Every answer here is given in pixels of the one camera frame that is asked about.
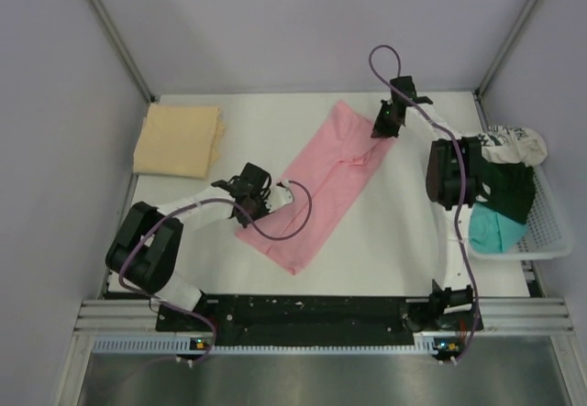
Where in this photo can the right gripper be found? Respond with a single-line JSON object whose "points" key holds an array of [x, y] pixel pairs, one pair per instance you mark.
{"points": [[379, 129]]}

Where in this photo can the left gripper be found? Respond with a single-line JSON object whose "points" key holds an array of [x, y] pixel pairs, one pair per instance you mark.
{"points": [[262, 196]]}

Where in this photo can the pink t shirt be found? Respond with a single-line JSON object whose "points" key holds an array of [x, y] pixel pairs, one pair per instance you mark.
{"points": [[335, 167]]}

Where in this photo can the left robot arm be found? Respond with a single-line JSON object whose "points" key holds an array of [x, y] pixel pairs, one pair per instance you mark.
{"points": [[145, 249]]}

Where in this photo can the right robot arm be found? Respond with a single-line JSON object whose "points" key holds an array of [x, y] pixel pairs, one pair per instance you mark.
{"points": [[453, 182]]}

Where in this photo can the folded beige t shirt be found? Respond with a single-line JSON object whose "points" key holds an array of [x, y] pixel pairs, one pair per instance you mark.
{"points": [[179, 141]]}

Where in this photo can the white printed t shirt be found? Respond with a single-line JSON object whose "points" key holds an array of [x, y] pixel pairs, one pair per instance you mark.
{"points": [[512, 145]]}

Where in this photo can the dark green t shirt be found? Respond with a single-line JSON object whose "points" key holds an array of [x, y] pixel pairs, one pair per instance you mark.
{"points": [[508, 189]]}

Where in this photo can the teal t shirt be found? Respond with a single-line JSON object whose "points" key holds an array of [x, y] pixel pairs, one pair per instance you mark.
{"points": [[493, 233]]}

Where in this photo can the white plastic basket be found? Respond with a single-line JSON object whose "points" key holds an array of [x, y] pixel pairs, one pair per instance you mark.
{"points": [[548, 236]]}

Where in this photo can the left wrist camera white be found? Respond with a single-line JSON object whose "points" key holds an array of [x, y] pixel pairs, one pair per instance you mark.
{"points": [[280, 195]]}

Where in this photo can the right corner aluminium post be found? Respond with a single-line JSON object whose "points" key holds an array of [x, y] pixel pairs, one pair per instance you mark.
{"points": [[515, 33]]}

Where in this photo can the corner aluminium post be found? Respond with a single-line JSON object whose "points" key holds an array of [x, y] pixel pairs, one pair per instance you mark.
{"points": [[119, 47], [515, 33]]}

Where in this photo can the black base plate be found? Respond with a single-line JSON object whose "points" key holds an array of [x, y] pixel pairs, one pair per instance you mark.
{"points": [[295, 320]]}

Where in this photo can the grey slotted cable duct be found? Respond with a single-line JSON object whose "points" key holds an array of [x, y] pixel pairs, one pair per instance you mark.
{"points": [[192, 347]]}

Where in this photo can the left corner aluminium post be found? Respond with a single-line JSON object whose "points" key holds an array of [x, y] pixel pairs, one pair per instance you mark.
{"points": [[119, 47]]}

